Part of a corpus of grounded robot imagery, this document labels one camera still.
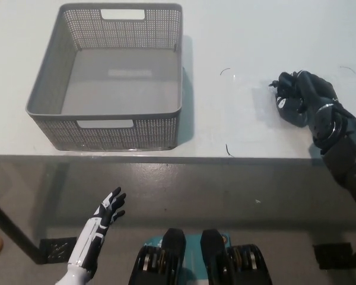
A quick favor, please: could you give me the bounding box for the grey perforated plastic basket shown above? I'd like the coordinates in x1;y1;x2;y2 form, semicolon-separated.
25;2;185;151

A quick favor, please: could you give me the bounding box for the black webcam with cable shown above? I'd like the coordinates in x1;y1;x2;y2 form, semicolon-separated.
268;71;300;97

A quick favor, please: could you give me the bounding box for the black table foot plate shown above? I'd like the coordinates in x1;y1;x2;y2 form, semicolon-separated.
312;242;354;270
40;237;78;264

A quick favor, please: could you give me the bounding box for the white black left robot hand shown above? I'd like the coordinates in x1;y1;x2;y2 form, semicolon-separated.
67;186;128;277

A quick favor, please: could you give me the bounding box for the black teal robot torso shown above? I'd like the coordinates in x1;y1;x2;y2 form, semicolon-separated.
128;227;275;285

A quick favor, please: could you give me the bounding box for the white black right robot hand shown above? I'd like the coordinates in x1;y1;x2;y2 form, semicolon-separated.
274;69;339;128

